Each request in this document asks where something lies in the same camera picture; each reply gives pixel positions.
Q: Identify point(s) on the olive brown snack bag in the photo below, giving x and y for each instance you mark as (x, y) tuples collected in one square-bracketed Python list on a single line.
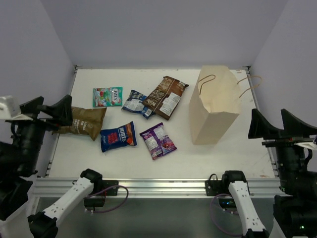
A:
[(85, 122)]

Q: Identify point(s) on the dark brown snack bag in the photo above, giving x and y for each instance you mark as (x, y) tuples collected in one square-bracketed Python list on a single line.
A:
[(164, 99)]

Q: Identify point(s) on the blue snack packet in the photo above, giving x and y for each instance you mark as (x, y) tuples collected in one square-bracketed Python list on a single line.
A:
[(134, 104)]

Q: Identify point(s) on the black base bracket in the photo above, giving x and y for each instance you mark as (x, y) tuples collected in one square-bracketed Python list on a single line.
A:
[(218, 188), (101, 192)]

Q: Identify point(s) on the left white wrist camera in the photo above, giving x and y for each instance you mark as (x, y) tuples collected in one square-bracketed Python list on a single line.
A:
[(10, 109)]

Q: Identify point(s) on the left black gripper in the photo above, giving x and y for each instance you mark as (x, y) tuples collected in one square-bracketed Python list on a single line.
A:
[(34, 123)]

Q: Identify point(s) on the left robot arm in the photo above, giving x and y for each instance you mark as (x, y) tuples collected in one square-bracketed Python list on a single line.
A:
[(15, 184)]

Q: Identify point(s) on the purple snack packet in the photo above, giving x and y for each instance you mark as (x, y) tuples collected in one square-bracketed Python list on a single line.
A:
[(157, 141)]

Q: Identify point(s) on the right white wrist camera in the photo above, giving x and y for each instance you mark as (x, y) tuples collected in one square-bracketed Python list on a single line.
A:
[(309, 143)]

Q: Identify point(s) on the teal Fox's candy bag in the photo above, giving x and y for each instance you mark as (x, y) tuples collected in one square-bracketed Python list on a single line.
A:
[(107, 97)]

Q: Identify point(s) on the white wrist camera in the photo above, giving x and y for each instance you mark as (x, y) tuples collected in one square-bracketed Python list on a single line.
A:
[(10, 109), (309, 143)]

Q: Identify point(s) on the left black base bracket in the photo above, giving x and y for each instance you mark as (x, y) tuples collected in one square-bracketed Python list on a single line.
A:
[(101, 192)]

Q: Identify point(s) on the aluminium mounting rail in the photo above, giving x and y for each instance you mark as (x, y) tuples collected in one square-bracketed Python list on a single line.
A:
[(158, 188)]

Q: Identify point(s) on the blue Burts crisps bag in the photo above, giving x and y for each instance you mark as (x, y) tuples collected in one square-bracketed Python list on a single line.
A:
[(122, 136)]

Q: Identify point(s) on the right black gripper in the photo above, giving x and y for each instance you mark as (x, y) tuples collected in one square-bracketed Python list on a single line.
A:
[(294, 127)]

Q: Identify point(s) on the right black base bracket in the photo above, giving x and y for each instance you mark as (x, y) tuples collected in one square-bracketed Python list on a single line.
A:
[(218, 188)]

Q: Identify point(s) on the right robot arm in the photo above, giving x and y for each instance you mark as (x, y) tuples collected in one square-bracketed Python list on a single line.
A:
[(295, 213)]

